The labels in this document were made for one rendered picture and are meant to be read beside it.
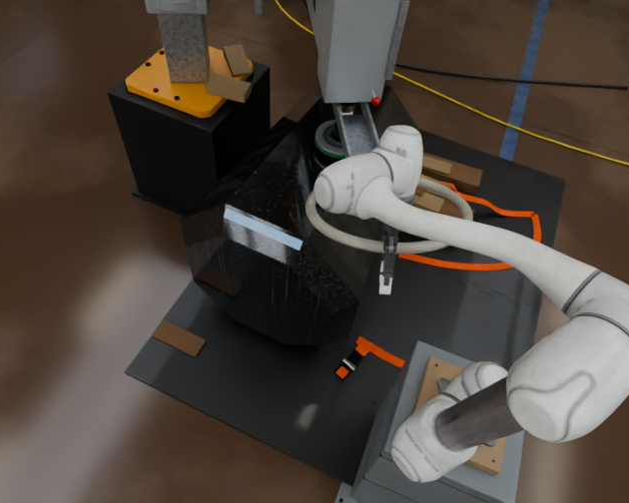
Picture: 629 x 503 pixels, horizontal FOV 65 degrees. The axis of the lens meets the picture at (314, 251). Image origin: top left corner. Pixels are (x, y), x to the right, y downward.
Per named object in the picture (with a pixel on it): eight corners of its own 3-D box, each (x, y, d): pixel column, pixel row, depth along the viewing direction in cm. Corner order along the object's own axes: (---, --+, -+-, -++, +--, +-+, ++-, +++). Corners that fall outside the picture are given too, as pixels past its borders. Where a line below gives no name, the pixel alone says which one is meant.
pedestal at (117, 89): (132, 195, 302) (97, 93, 242) (191, 131, 339) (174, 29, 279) (226, 234, 290) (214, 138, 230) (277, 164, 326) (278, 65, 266)
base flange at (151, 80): (122, 89, 245) (120, 81, 241) (178, 41, 272) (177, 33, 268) (208, 121, 236) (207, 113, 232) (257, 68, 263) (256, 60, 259)
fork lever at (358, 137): (314, 66, 206) (314, 55, 202) (358, 65, 209) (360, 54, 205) (340, 184, 165) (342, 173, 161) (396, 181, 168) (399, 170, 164)
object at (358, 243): (296, 182, 165) (296, 174, 163) (436, 176, 171) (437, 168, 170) (318, 261, 124) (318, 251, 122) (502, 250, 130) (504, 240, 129)
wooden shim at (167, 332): (152, 336, 247) (152, 335, 246) (164, 320, 253) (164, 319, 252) (195, 357, 243) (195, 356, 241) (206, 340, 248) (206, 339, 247)
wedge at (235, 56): (223, 55, 261) (223, 46, 257) (242, 52, 264) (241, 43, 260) (233, 77, 251) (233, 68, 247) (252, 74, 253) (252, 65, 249)
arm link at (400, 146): (394, 177, 125) (356, 191, 118) (401, 116, 116) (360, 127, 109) (427, 192, 118) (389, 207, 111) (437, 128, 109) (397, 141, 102)
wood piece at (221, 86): (206, 93, 242) (205, 85, 238) (214, 82, 247) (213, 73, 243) (245, 103, 240) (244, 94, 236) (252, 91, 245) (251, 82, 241)
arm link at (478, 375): (508, 411, 148) (540, 384, 130) (468, 449, 141) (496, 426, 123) (468, 369, 155) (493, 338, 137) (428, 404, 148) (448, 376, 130)
